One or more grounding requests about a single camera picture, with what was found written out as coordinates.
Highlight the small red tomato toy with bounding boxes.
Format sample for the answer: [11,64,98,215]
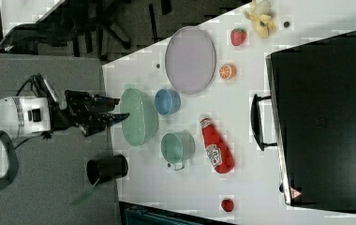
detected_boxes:
[221,199,234,212]

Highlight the red ketchup bottle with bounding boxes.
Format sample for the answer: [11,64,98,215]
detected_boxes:
[199,115,234,173]

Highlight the black cylinder holder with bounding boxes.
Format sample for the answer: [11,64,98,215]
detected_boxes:
[86,155,128,185]

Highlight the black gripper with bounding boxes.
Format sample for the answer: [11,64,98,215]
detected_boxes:
[52,90,129,137]

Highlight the black office chair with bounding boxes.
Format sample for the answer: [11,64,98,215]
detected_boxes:
[0,0,131,52]

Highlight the green colander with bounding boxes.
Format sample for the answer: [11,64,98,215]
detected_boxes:
[120,83,158,146]

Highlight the black toaster oven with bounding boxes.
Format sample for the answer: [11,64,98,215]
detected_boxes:
[265,31,356,214]

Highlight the orange slice toy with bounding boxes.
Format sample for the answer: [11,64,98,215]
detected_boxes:
[219,64,237,80]

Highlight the red strawberry toy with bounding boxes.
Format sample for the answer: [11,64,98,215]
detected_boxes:
[230,28,247,46]

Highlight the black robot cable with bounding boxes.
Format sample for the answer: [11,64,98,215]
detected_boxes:
[14,73,58,150]

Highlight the peeled banana toy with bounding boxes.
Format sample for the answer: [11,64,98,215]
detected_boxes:
[244,0,276,38]

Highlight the lavender plate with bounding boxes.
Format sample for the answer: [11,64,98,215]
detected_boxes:
[165,26,216,95]

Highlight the blue cup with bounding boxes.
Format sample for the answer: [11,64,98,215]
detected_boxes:
[155,89,181,115]

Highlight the green mug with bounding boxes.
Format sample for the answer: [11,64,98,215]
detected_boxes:
[161,131,196,171]

